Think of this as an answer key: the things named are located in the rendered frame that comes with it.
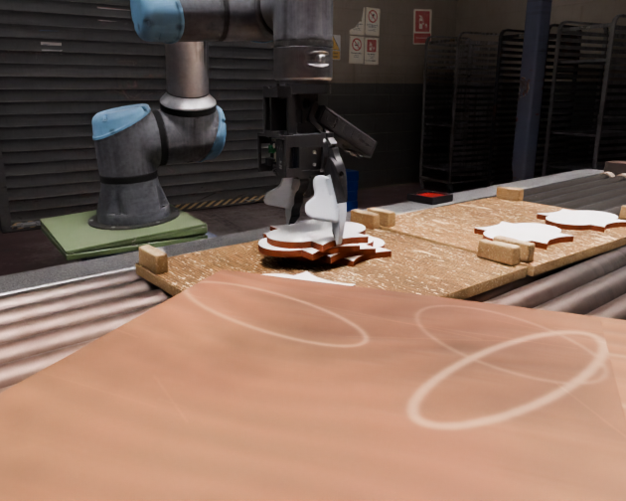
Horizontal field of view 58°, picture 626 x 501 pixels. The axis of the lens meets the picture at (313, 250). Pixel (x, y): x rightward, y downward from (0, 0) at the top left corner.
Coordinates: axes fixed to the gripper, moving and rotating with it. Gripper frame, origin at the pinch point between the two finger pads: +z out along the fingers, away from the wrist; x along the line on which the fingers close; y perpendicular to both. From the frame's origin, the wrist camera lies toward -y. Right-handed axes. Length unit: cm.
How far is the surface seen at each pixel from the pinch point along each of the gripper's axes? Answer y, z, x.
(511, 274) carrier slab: -17.2, 4.3, 20.1
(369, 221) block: -17.3, 2.4, -8.9
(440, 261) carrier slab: -13.0, 3.9, 11.5
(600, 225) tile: -49, 3, 14
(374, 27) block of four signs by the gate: -410, -88, -466
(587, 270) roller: -32.1, 5.9, 22.2
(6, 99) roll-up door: -25, -11, -472
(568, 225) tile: -45.2, 3.1, 10.9
